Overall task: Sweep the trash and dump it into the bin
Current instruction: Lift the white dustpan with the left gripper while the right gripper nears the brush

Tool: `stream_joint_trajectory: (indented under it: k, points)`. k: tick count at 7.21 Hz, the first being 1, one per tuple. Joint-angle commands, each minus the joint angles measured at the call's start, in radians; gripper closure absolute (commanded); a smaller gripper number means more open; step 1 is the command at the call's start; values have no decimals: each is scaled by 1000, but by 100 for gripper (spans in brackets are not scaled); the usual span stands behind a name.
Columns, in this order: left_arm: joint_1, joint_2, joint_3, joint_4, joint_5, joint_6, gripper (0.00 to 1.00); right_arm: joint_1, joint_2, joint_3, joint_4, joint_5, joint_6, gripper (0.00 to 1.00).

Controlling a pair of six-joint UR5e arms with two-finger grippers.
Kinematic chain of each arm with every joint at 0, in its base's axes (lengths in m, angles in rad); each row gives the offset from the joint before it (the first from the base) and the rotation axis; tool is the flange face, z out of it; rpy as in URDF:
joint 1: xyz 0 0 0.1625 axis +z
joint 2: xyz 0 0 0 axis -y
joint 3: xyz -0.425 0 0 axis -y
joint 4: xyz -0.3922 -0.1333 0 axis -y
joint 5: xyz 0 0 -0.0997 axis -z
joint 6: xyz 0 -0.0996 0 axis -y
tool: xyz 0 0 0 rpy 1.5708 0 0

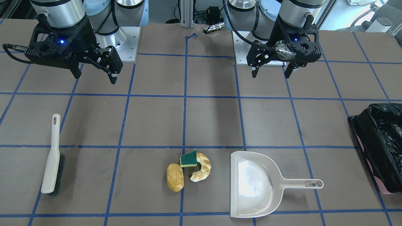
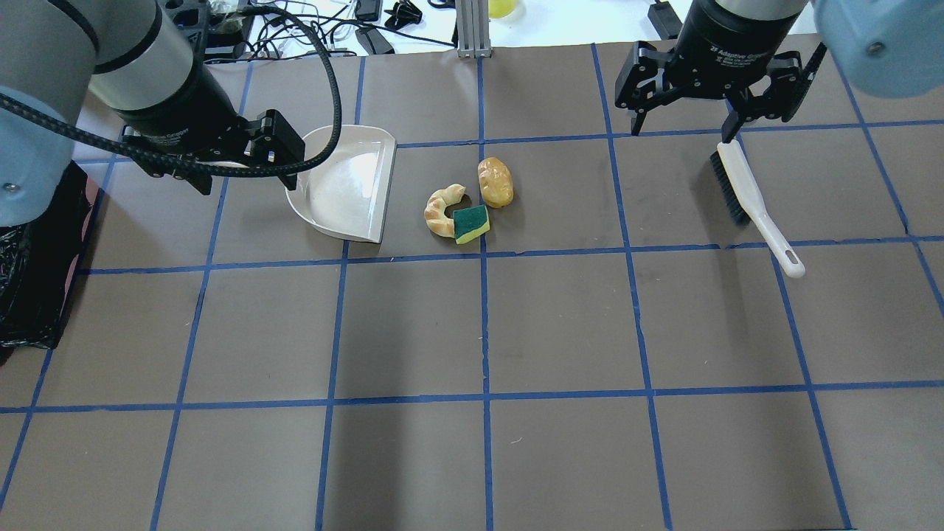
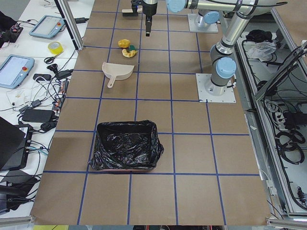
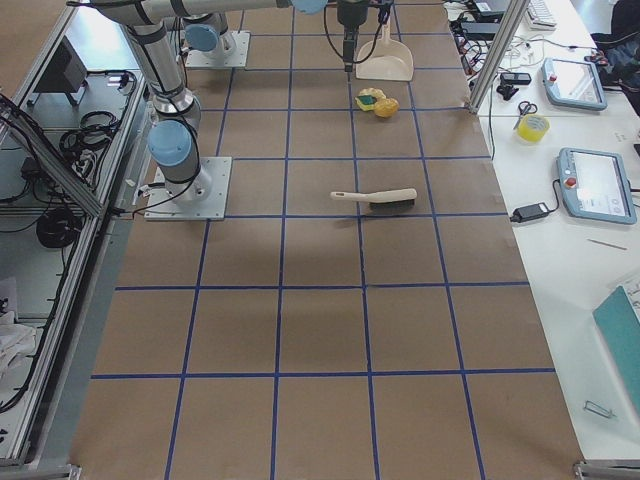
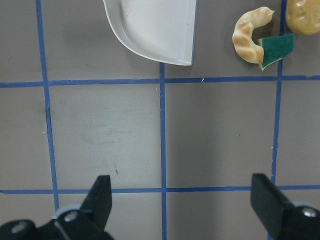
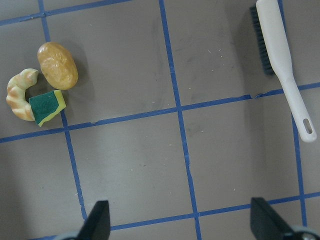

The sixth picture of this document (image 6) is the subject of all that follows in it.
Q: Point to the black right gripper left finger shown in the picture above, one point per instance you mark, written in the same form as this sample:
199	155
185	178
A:
98	224

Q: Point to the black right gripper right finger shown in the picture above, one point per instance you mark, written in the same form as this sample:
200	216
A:
266	223

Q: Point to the green yellow sponge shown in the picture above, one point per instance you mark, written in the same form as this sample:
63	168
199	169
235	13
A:
46	106

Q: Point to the toy potato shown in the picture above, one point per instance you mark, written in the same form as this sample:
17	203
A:
57	66

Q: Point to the white hand brush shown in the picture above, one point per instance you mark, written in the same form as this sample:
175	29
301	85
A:
276	59

